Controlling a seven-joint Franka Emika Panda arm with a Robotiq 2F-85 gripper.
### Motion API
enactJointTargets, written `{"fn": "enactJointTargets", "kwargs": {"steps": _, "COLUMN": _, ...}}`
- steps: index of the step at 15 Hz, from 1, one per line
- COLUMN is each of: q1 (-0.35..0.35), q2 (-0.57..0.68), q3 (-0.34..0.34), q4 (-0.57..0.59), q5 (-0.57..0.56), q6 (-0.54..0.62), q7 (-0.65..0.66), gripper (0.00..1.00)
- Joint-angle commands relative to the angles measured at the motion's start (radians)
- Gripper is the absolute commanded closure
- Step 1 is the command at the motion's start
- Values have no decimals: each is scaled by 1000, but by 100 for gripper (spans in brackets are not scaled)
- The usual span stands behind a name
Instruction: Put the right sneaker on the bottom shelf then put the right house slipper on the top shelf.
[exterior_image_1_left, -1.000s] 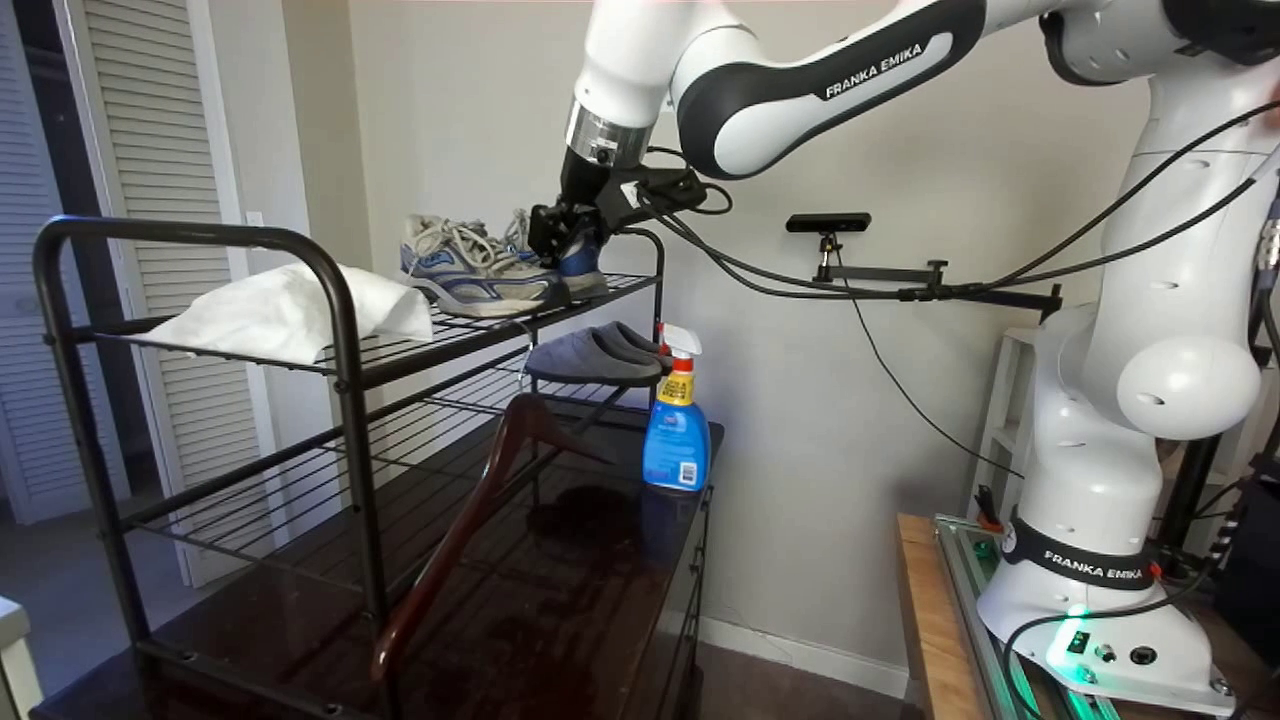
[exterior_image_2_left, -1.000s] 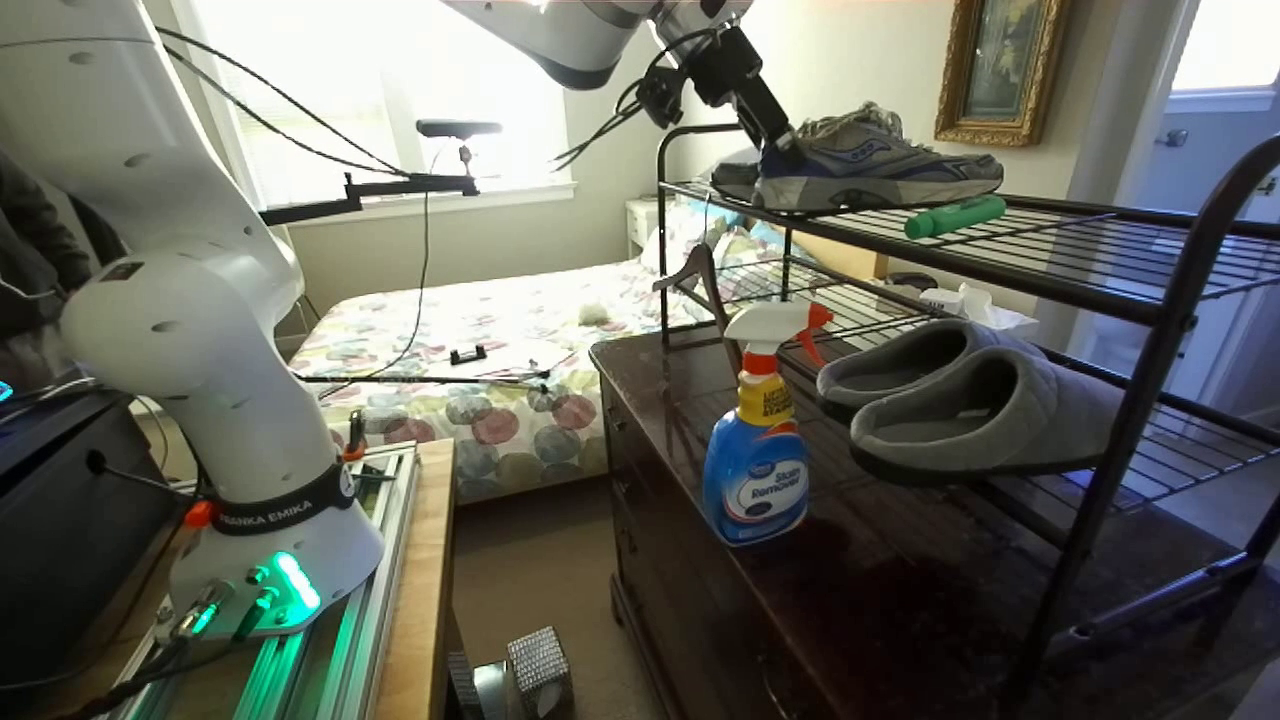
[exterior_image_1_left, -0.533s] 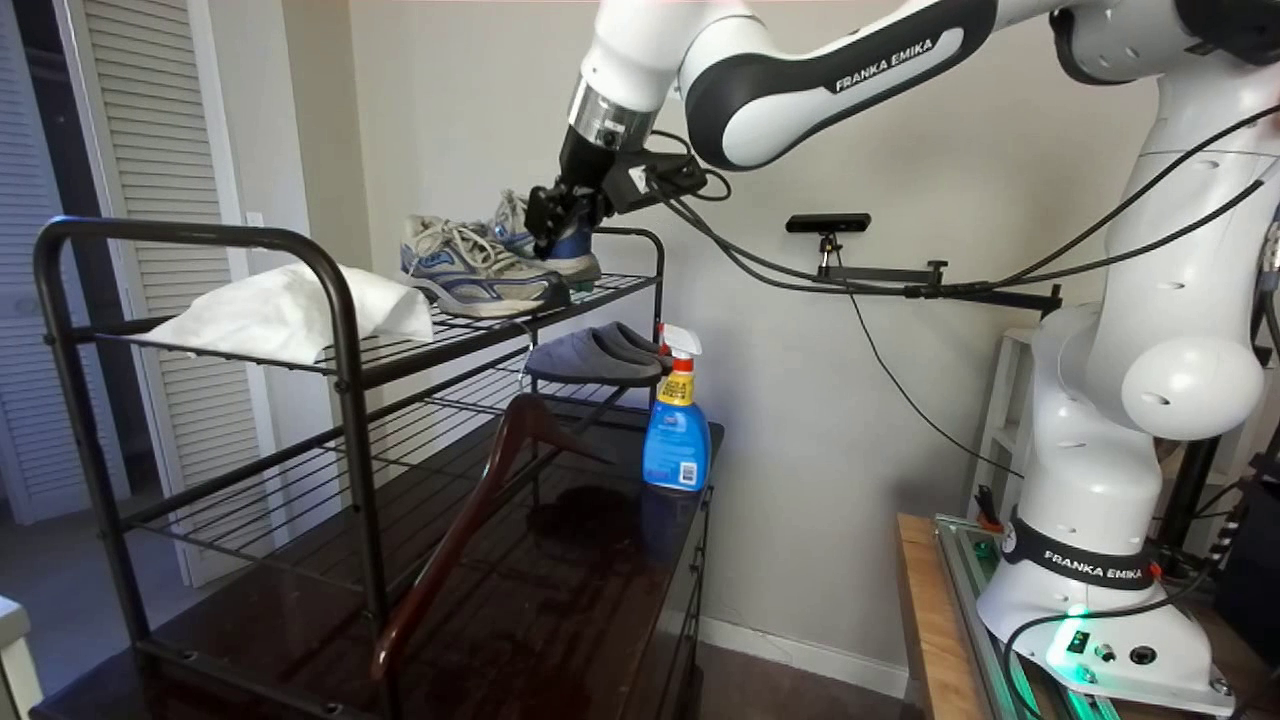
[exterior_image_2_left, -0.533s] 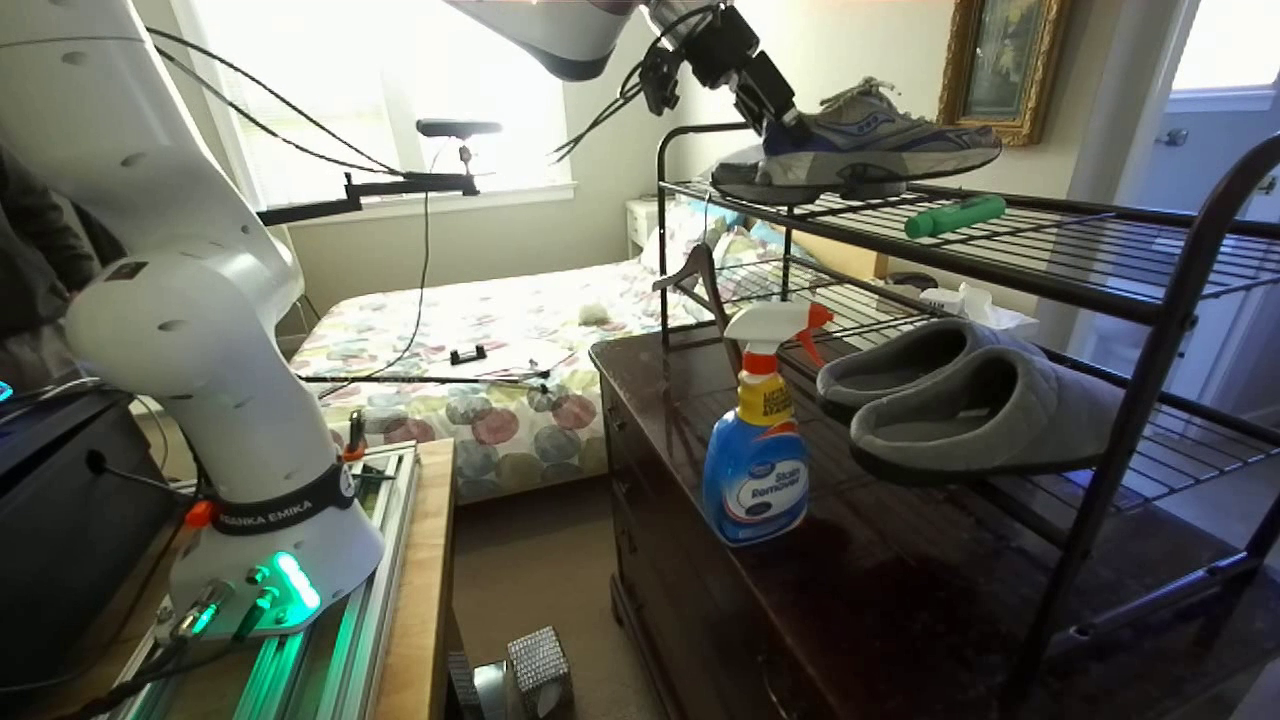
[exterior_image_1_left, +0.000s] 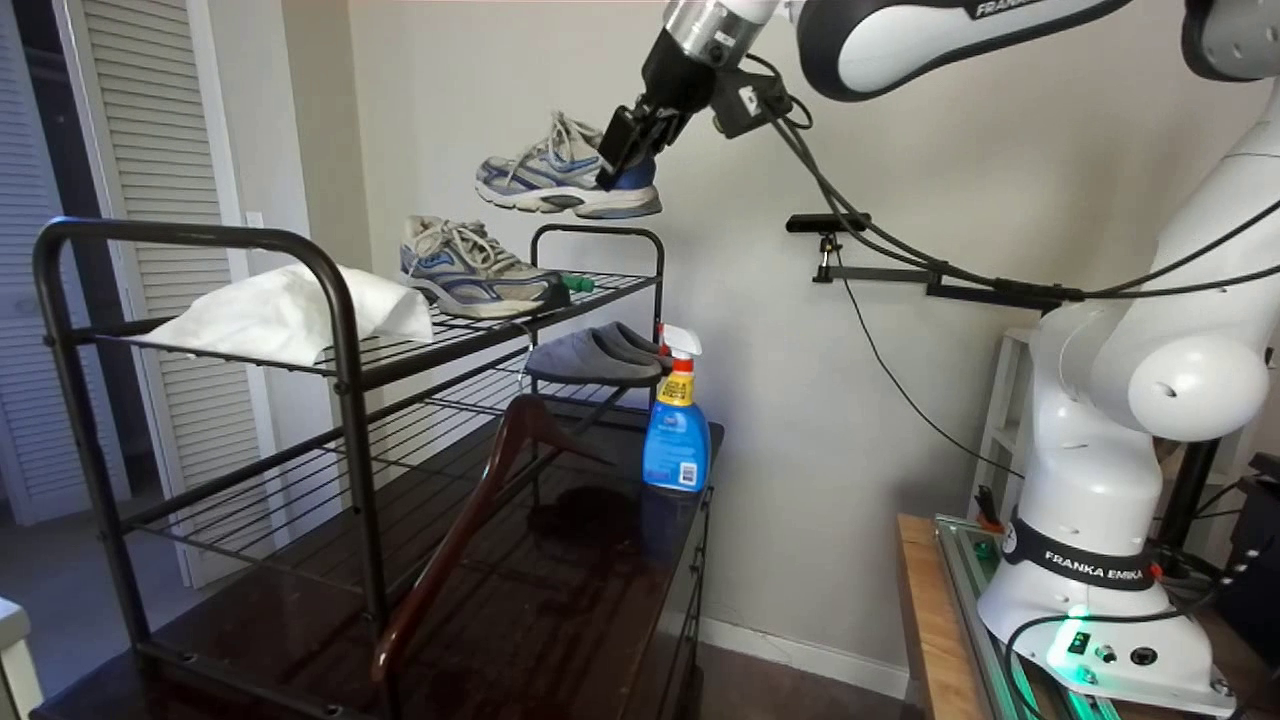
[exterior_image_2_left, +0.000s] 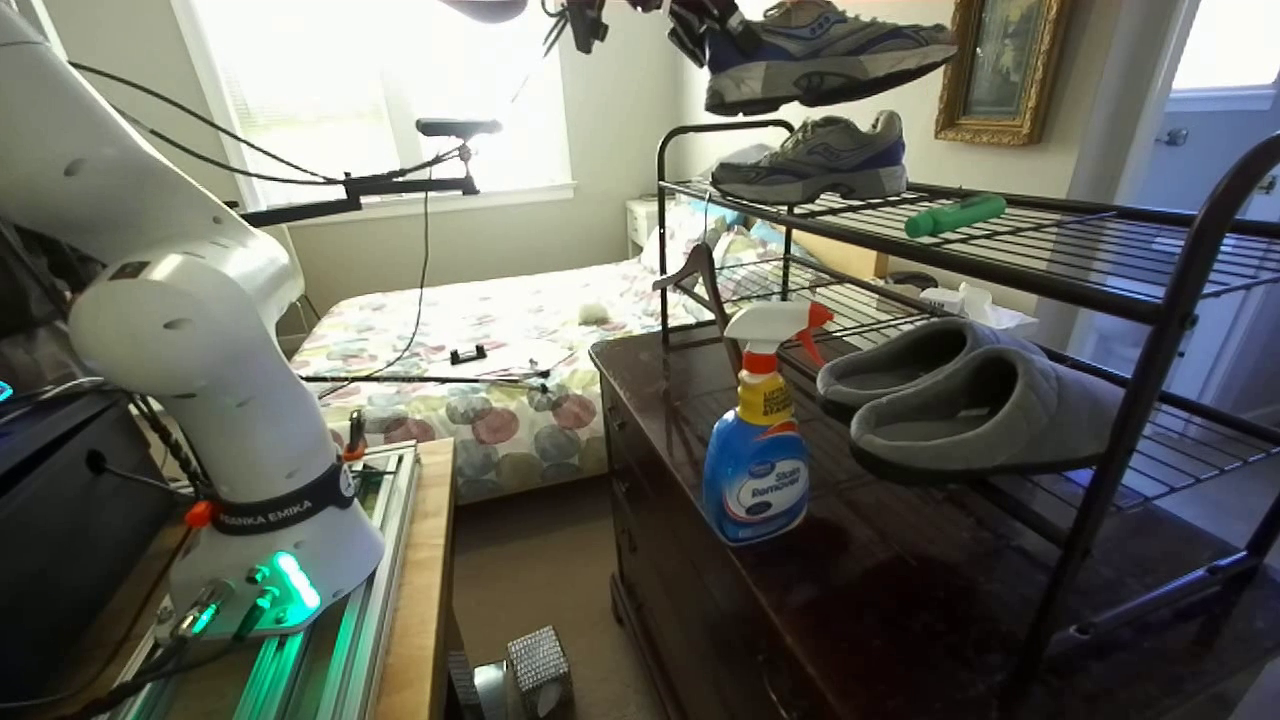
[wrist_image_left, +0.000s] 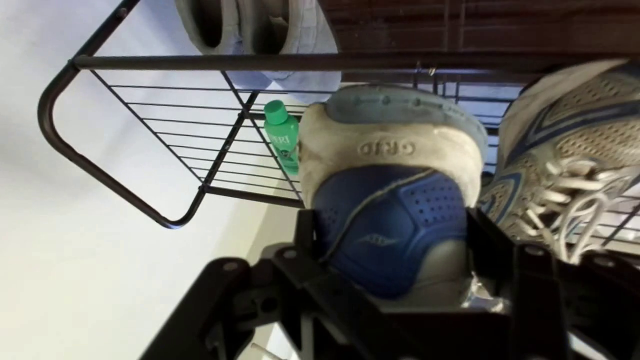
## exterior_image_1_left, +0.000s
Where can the light wooden robot table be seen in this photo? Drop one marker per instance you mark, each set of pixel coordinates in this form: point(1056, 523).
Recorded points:
point(925, 624)

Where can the blue cleaner spray bottle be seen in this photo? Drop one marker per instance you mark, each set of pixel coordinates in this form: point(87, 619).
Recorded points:
point(678, 447)

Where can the white louvre closet door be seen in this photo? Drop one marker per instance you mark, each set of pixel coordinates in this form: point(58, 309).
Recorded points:
point(174, 267)

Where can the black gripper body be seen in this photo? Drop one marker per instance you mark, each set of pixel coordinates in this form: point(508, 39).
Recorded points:
point(678, 82)

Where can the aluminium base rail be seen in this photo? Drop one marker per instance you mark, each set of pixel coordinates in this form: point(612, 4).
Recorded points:
point(983, 612)

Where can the brown wooden clothes hanger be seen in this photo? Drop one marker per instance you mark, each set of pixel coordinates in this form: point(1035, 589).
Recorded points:
point(464, 512)

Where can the black metal shoe rack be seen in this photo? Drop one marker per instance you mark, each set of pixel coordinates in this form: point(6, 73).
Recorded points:
point(160, 224)

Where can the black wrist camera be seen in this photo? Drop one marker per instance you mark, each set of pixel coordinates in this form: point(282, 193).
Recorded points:
point(749, 102)

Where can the grey blue running sneaker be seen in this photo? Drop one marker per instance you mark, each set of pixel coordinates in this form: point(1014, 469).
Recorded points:
point(464, 267)
point(560, 180)

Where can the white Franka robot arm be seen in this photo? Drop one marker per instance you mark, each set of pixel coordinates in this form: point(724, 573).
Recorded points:
point(1106, 443)

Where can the black equipment case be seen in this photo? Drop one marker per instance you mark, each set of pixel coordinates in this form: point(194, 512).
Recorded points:
point(1254, 562)

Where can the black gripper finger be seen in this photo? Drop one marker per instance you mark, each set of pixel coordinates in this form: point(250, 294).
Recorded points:
point(617, 142)
point(656, 148)

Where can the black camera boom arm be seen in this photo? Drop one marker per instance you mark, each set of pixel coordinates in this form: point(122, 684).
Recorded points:
point(963, 280)

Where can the white crumpled cloth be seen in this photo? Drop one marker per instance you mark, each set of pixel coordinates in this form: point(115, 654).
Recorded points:
point(282, 313)

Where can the white furniture corner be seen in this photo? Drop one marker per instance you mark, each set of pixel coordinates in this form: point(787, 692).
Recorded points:
point(13, 660)

